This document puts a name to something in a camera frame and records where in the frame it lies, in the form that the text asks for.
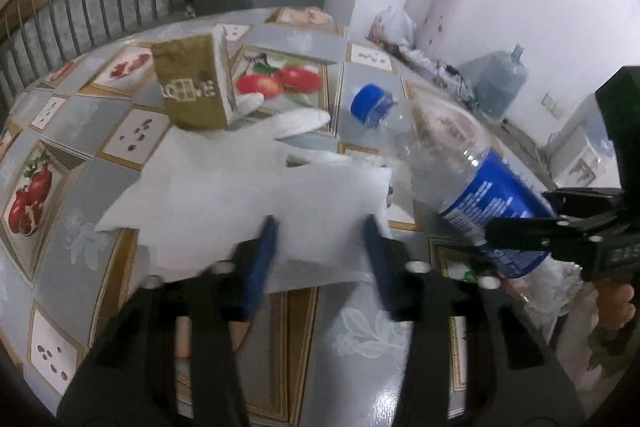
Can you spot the gold tissue box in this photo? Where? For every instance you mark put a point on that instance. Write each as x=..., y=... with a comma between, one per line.
x=192, y=82

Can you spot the person's right hand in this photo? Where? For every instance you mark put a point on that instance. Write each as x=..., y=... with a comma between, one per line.
x=615, y=307

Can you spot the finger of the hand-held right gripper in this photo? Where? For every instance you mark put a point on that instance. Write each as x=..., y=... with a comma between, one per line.
x=585, y=199
x=540, y=237

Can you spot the blue water jug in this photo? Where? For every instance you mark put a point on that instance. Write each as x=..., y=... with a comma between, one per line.
x=500, y=82

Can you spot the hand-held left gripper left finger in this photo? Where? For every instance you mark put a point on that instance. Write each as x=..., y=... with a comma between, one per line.
x=260, y=267

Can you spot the white wall socket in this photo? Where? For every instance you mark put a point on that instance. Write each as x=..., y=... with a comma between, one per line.
x=550, y=103

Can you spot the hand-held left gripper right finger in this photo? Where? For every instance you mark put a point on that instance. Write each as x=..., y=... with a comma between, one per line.
x=380, y=267

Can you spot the fruit-printed tablecloth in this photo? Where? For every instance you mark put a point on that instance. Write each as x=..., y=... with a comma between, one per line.
x=75, y=207

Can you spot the white plastic bag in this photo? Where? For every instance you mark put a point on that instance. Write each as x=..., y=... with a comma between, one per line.
x=395, y=24

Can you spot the white box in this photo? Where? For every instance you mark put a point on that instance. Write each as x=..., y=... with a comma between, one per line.
x=582, y=157

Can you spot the blue-label clear plastic bottle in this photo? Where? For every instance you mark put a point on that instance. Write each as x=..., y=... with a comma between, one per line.
x=480, y=187

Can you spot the white tissue paper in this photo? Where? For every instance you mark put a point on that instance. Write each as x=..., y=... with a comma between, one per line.
x=225, y=197

